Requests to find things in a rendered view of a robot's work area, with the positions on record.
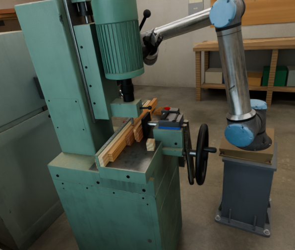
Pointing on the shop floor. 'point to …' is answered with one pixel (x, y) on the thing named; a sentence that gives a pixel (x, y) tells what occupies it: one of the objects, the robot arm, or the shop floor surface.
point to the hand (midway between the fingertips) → (151, 35)
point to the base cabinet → (124, 215)
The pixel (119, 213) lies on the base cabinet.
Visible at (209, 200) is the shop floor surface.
